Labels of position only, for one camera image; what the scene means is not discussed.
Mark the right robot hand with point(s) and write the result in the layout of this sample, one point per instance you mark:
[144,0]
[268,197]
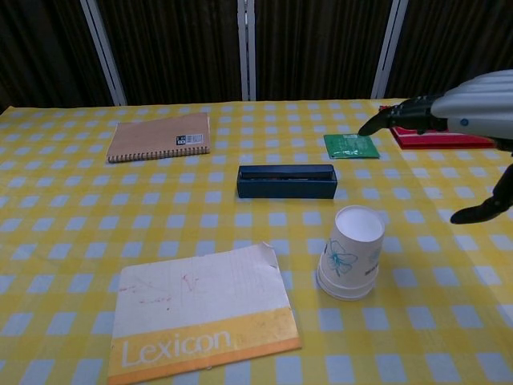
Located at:
[481,104]

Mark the white paper cup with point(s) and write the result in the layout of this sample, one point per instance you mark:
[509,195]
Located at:
[344,292]
[354,248]

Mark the red desk calendar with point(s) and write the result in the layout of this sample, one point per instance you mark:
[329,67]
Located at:
[441,141]

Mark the dark ribbed partition panel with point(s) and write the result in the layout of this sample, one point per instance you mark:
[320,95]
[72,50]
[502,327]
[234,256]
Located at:
[172,48]
[40,48]
[316,48]
[453,36]

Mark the green foil packet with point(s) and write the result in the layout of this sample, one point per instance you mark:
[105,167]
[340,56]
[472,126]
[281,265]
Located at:
[344,149]

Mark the dark blue long box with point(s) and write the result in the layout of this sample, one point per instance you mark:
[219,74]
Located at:
[284,188]

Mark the yellow checkered tablecloth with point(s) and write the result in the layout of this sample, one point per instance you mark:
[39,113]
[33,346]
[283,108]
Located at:
[240,224]

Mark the brown spiral notebook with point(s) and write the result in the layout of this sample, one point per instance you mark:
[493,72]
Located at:
[160,136]

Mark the white yellow Lexicon book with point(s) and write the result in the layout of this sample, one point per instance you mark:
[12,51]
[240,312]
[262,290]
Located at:
[200,305]

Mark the white partition post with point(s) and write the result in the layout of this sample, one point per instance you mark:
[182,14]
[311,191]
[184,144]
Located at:
[247,48]
[105,52]
[388,48]

